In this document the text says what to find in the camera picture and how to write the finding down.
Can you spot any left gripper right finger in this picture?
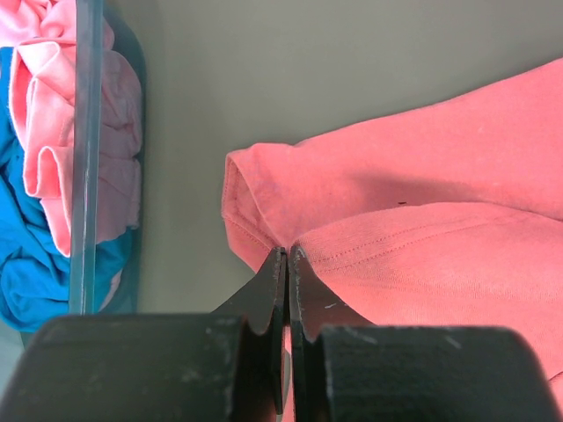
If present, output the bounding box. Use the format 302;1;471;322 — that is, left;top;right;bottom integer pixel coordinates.
287;247;562;421

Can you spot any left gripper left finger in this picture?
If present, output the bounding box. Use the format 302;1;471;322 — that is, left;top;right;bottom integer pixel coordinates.
1;248;287;421

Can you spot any salmon pink t-shirt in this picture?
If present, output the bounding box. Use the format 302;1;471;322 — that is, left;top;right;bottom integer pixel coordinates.
222;60;562;414

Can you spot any blue t-shirt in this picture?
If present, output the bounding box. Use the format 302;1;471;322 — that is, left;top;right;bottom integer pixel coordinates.
1;47;137;332

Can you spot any teal plastic basket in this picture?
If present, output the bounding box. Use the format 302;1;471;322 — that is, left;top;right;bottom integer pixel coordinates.
59;1;146;317

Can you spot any light pink t-shirt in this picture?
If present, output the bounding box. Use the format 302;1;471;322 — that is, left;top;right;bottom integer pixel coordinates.
1;1;143;257

